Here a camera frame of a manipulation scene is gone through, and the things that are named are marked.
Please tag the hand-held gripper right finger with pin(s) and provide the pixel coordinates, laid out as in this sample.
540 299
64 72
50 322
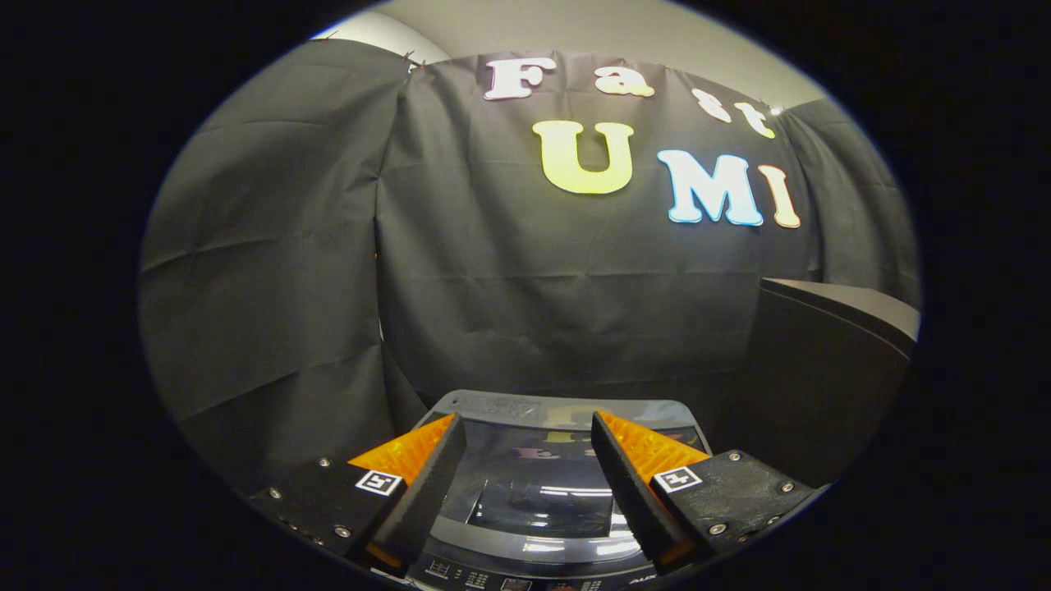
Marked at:
626 492

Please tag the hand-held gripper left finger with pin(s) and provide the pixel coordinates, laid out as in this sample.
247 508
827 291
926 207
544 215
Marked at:
431 484

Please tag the grey washing machine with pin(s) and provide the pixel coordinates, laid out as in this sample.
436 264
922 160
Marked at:
525 568

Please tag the grey cabinet with dark top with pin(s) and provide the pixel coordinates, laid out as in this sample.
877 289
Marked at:
805 386

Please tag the black backdrop cloth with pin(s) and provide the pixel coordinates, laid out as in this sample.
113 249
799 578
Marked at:
287 287

